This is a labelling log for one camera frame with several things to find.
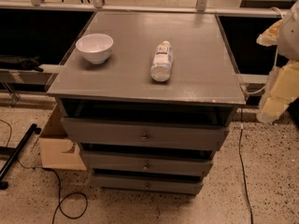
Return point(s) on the cardboard box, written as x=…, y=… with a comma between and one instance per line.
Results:
x=57, y=151

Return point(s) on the grey drawer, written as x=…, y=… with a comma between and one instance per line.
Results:
x=162, y=185
x=145, y=163
x=140, y=134

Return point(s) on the grey drawer cabinet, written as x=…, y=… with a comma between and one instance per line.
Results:
x=203, y=89

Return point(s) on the grey top drawer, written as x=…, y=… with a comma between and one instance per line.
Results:
x=140, y=134

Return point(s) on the black cloth bundle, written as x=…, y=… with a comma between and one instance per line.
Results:
x=19, y=63

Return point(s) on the black stand leg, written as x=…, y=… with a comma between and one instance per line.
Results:
x=10, y=154

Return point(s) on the white bowl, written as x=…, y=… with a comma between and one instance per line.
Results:
x=95, y=48

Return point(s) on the grey bottom drawer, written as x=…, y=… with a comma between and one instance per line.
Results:
x=162, y=185

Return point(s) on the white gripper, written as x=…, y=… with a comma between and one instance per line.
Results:
x=290, y=36

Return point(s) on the clear plastic bottle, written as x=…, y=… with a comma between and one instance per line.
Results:
x=161, y=66

